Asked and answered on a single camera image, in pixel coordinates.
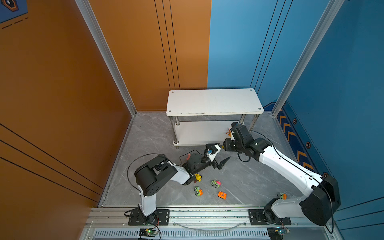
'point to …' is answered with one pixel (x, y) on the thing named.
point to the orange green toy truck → (282, 196)
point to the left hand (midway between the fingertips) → (224, 149)
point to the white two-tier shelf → (207, 102)
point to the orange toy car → (222, 195)
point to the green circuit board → (150, 232)
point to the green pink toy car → (216, 183)
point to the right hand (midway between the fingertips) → (223, 143)
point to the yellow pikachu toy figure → (198, 177)
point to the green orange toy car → (199, 191)
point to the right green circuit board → (277, 233)
